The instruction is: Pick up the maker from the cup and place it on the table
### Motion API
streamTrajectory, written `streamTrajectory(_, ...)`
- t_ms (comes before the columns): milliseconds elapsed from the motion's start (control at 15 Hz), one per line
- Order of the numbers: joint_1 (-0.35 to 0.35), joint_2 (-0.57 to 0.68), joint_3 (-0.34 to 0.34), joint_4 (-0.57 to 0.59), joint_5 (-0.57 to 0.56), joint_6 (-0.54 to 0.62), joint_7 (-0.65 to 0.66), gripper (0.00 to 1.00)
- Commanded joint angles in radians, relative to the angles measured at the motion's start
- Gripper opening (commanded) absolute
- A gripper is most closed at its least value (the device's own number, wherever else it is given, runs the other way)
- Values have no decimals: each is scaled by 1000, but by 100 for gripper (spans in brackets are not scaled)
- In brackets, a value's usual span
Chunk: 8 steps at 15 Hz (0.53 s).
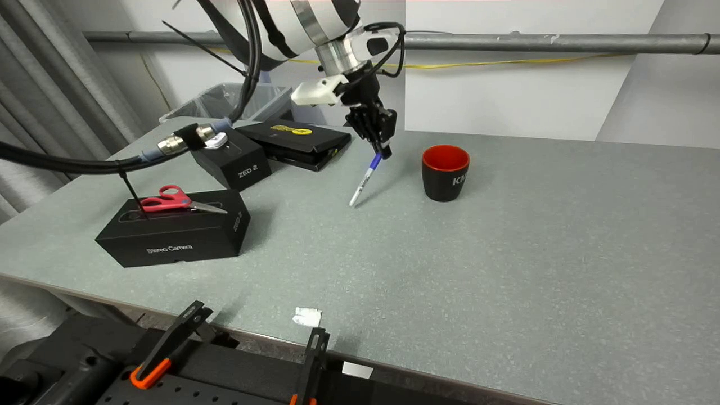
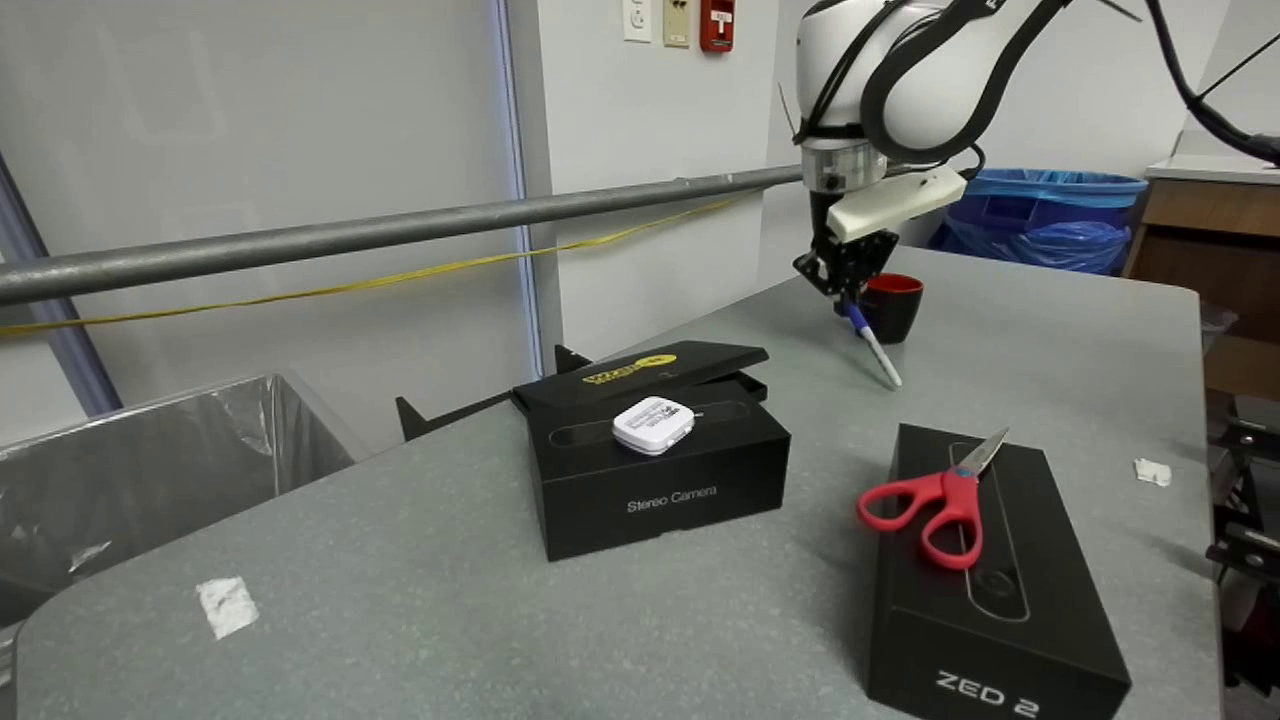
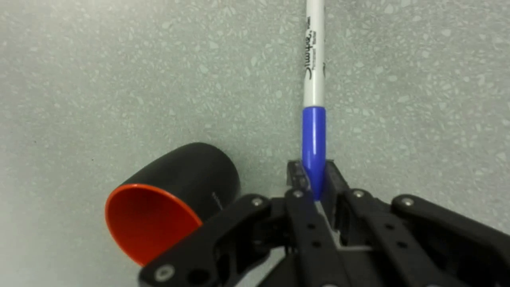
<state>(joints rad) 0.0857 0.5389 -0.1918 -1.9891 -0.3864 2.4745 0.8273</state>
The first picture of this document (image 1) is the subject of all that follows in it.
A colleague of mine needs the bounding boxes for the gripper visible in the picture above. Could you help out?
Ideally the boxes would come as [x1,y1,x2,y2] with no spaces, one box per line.
[340,63,398,161]

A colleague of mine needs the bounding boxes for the blue and white marker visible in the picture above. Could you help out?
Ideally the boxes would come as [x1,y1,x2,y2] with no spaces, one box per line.
[348,152,385,208]

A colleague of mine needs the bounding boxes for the black cup with red inside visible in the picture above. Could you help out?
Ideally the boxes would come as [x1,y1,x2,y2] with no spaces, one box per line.
[421,145,471,203]

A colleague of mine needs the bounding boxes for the flat black box yellow print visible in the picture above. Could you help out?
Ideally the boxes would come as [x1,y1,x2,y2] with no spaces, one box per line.
[235,118,353,173]

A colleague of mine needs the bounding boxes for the clear plastic bin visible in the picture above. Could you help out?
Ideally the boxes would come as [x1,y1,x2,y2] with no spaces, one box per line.
[159,82,294,125]

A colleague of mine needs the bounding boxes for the white paper scrap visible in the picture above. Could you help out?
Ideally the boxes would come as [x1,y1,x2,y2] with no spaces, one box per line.
[291,307,323,329]

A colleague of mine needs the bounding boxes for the white tape label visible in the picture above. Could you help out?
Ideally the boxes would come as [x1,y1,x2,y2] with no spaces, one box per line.
[341,361,375,380]

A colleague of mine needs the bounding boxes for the black and orange clamp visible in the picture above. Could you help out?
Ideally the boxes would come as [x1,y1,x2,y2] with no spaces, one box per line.
[129,300,214,391]
[289,327,332,405]

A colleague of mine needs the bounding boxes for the grey curtain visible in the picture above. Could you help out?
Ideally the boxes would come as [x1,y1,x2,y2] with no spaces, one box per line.
[0,0,144,226]

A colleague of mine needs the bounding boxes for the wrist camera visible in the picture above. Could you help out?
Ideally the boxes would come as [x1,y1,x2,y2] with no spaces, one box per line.
[290,75,350,107]

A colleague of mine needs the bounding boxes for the small black camera box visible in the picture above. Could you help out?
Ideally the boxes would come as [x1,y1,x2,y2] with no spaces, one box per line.
[188,130,273,192]

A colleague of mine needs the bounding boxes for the red handled scissors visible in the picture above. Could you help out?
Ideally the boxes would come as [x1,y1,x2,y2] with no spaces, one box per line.
[138,184,229,215]

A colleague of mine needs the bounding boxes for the large black camera box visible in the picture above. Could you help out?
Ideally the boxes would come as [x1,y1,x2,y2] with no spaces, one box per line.
[94,189,251,269]

